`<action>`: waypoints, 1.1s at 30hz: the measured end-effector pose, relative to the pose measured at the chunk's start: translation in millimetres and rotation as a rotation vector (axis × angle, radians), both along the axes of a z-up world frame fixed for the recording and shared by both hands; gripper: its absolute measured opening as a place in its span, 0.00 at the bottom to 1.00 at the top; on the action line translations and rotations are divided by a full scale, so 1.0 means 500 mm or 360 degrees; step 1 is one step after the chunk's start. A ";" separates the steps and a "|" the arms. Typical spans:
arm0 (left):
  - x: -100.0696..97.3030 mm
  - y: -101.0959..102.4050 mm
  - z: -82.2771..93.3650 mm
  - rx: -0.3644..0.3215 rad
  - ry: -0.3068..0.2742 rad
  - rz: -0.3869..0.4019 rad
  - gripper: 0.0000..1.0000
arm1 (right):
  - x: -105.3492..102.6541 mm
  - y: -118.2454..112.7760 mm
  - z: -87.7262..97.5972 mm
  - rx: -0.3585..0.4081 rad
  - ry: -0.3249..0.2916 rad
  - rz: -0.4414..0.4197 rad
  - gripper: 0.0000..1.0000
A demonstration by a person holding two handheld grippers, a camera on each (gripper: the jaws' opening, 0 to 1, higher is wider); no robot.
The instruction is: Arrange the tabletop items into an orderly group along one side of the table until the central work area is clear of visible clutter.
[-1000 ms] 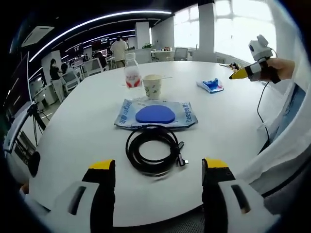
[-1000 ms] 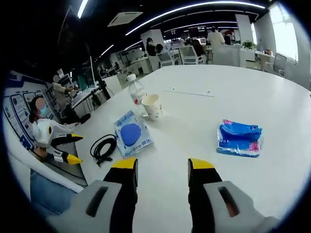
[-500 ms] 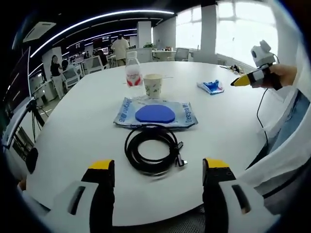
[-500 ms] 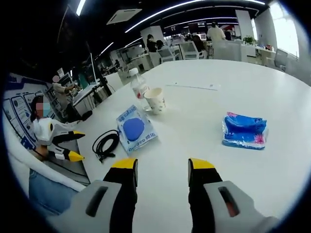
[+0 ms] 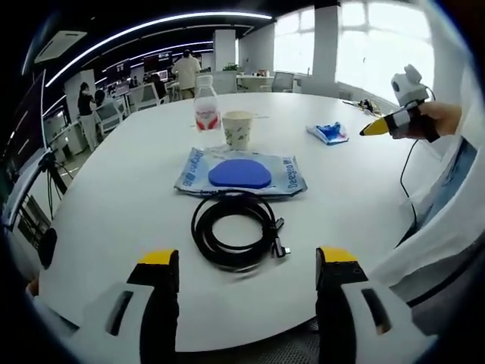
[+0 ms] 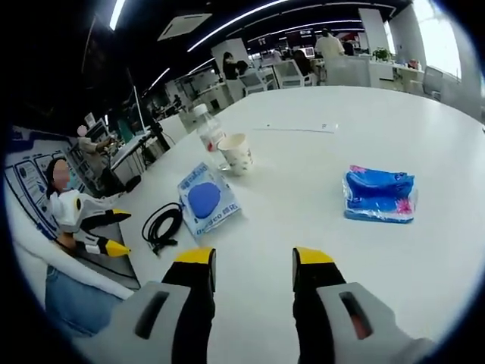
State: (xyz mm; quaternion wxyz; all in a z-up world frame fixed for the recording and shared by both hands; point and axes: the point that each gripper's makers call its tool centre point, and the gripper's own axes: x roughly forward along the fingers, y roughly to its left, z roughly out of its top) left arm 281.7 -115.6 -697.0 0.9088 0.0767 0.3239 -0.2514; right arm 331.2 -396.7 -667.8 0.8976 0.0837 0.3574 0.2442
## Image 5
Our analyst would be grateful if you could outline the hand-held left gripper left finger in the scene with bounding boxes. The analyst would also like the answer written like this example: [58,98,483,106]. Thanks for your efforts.
[74,249,180,364]

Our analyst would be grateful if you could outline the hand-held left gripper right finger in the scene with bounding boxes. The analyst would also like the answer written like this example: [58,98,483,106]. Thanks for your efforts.
[314,246,437,364]

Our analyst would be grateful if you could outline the blue tissue pack item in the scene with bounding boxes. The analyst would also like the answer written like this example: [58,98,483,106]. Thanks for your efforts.
[305,121,349,146]

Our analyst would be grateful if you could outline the black cable item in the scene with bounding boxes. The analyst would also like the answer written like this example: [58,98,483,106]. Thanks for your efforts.
[191,190,293,275]

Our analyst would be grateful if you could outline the wet wipes packet item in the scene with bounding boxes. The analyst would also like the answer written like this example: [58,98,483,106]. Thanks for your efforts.
[173,146,308,199]

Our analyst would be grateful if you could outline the patterned paper cup item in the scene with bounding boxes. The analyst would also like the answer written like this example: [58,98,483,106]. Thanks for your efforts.
[221,110,253,151]

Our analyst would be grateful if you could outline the clear plastic bottle item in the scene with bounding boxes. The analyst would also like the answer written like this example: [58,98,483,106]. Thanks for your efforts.
[192,74,223,147]

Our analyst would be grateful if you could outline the person's right hand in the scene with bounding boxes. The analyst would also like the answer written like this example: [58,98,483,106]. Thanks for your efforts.
[415,102,464,137]

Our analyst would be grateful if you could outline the person's white coat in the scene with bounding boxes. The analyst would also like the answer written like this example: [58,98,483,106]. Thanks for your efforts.
[369,132,485,308]

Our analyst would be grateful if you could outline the grey office chair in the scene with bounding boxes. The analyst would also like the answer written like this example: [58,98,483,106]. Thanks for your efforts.
[272,71,295,94]

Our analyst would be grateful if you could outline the white table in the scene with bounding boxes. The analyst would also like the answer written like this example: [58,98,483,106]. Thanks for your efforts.
[37,92,463,353]

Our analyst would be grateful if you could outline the white metal stand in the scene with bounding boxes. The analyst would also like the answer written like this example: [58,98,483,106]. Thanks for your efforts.
[0,149,57,228]

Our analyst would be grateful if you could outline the small tools with cables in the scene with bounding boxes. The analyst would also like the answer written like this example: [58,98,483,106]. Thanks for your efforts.
[343,98,383,115]

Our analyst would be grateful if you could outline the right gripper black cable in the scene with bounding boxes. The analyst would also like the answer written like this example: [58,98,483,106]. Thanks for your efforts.
[399,138,421,236]

